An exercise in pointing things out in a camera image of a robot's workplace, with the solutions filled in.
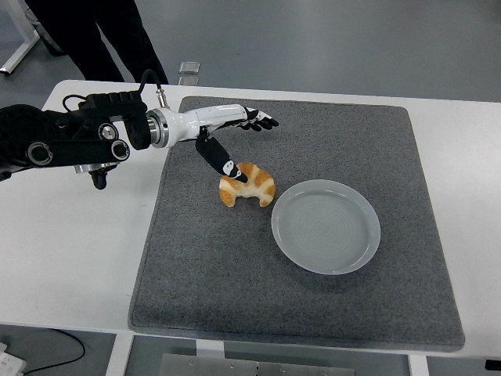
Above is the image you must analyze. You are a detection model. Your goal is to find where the golden croissant bread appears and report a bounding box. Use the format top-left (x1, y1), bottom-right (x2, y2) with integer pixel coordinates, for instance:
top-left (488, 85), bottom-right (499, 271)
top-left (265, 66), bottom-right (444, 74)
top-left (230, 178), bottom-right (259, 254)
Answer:
top-left (218, 161), bottom-right (277, 208)

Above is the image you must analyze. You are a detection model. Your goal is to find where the white desk leg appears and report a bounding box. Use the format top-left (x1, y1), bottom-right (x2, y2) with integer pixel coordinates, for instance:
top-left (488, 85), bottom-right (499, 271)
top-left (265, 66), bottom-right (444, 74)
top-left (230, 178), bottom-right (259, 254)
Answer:
top-left (0, 0), bottom-right (41, 75)

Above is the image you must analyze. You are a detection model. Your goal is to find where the white table frame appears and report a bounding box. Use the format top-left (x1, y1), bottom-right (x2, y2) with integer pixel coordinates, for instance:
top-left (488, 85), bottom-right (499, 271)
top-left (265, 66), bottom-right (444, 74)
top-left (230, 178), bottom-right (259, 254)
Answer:
top-left (104, 331), bottom-right (431, 376)

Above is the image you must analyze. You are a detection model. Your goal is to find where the white and black hand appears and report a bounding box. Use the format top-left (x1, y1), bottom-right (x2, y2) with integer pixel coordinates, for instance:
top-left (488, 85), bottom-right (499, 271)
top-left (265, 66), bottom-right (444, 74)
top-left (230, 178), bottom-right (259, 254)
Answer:
top-left (166, 103), bottom-right (280, 185)

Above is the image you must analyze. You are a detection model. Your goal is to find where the pale grey round plate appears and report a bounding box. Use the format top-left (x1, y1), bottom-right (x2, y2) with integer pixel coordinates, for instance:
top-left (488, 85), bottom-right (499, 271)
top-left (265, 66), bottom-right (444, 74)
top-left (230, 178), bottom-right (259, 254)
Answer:
top-left (271, 179), bottom-right (383, 277)

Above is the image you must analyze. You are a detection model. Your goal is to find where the black floor cable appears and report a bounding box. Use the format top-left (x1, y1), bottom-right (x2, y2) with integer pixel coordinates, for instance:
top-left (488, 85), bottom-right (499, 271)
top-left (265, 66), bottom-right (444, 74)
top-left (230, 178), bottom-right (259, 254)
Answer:
top-left (23, 327), bottom-right (86, 373)

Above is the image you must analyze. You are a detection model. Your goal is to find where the person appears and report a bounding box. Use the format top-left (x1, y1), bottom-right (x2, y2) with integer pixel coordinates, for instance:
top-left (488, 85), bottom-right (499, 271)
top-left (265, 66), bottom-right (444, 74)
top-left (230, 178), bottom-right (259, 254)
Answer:
top-left (23, 0), bottom-right (170, 85)

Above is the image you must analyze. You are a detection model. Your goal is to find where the white power strip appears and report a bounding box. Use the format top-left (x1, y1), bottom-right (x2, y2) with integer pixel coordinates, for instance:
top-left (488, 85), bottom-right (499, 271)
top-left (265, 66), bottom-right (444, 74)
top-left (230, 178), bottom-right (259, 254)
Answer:
top-left (0, 342), bottom-right (27, 376)

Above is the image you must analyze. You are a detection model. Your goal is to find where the grey felt mat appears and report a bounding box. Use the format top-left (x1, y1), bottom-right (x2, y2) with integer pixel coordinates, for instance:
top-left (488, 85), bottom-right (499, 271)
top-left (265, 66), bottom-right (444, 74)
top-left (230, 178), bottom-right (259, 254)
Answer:
top-left (128, 96), bottom-right (467, 348)

